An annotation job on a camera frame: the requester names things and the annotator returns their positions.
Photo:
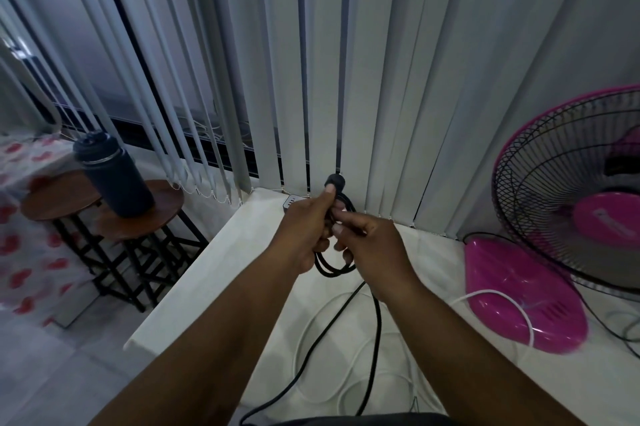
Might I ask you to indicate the dark blue water bottle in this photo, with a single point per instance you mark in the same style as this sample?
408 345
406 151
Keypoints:
117 180

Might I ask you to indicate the person's right hand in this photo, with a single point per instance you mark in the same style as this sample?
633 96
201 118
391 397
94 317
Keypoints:
380 255

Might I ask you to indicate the person's left thumb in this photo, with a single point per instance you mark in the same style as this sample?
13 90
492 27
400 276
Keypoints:
324 198

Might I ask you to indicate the pink table fan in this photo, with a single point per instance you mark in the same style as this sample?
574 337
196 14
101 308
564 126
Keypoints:
530 290

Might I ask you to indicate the black window frame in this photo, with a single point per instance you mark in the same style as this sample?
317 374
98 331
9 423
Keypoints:
125 123

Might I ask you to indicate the person's left hand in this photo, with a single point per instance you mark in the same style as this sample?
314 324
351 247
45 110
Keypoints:
300 228

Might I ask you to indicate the person's left forearm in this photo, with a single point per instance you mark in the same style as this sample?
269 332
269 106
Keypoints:
215 340

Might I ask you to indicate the round wooden stool black legs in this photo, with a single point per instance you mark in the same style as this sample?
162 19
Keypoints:
55 198
145 215

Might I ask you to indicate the dark power adapter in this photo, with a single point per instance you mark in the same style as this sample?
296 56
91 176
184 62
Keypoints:
292 202

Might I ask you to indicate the white cloth with red hearts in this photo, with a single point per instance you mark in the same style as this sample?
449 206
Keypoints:
30 260

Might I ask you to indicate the person's right thumb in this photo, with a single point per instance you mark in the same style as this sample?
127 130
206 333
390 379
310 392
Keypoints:
350 233

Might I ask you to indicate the person's dark clothing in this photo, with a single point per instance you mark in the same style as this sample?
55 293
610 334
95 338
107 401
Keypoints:
350 420

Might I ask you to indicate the white vertical blinds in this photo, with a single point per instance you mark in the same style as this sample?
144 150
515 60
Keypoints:
400 65

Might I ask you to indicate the person's right forearm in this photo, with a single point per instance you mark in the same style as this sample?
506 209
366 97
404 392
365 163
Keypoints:
460 360

